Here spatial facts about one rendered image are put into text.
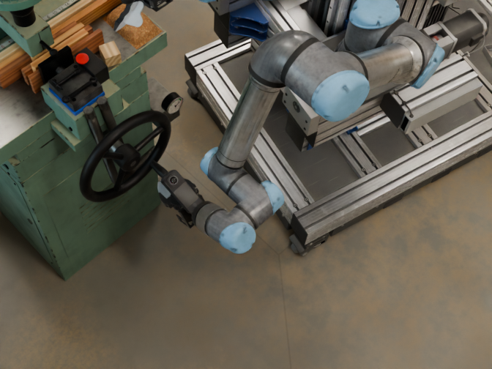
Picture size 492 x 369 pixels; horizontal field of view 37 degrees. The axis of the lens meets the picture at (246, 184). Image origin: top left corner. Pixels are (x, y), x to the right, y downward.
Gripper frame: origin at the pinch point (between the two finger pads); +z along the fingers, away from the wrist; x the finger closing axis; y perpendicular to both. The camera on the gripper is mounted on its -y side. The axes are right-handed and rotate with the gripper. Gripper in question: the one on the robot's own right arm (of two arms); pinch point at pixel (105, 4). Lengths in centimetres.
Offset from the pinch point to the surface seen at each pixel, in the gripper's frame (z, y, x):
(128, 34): -8.8, -8.0, 19.8
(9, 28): 15.7, -20.7, 9.1
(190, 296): 5, 15, 117
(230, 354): 9, 39, 121
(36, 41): 13.4, -13.0, 10.0
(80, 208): 20, -12, 73
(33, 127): 25.6, -3.7, 23.5
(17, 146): 31.1, -4.1, 26.6
